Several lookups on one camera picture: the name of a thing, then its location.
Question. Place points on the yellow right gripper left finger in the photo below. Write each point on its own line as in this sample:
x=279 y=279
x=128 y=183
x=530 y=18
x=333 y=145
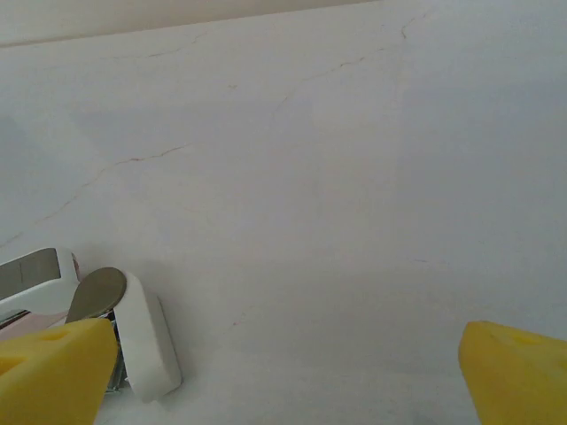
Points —
x=53 y=376

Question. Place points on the olive and cream stapler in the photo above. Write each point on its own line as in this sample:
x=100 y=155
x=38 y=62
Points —
x=146 y=336

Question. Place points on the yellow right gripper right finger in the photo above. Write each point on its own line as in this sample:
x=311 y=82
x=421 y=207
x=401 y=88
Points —
x=518 y=380

